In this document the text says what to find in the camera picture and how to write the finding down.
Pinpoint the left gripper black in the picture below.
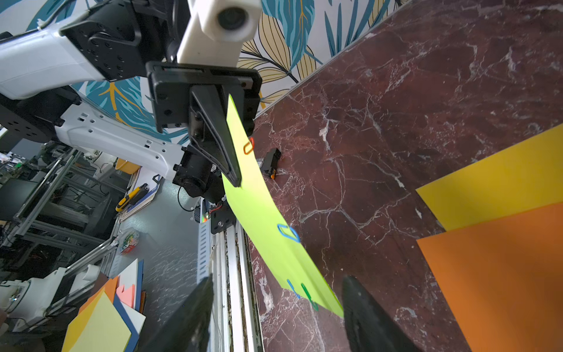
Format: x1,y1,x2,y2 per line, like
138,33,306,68
146,61,262,187

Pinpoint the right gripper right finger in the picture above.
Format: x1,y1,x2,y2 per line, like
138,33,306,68
342,276,420,352

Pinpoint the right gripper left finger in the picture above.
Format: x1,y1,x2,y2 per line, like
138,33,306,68
140,277,214,352

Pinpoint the green paper sheet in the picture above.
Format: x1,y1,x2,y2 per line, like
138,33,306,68
223,112,344,318

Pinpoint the orange paper sheet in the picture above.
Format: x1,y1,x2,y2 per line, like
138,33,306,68
418,203,562,351

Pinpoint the yellow paper sheet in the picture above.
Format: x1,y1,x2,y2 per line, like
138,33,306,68
416,126,562,230

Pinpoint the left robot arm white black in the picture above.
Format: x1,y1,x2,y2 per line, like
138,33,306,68
1,1,262,202

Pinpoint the small black clip object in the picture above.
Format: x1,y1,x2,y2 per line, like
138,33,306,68
260,148,282,180

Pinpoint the blue paperclip on green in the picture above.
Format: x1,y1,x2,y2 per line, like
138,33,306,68
277,224,301,243
287,279,301,299

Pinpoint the aluminium frame rail front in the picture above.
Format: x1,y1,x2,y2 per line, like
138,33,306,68
194,199,264,351

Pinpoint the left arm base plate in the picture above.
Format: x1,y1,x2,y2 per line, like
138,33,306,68
209,200,237,235

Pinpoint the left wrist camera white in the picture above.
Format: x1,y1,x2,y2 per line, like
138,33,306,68
177,0,262,67

